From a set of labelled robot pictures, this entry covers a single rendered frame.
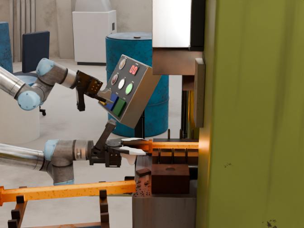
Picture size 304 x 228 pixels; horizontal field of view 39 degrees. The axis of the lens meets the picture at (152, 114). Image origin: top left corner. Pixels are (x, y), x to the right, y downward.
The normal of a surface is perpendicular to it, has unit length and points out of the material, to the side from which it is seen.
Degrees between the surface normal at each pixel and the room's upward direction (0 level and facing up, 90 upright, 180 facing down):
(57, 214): 0
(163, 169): 0
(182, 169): 0
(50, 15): 90
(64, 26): 90
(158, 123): 90
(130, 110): 90
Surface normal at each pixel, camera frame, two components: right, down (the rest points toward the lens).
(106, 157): -0.02, 0.30
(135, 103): 0.40, 0.28
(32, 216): 0.00, -0.95
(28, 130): 0.69, 0.28
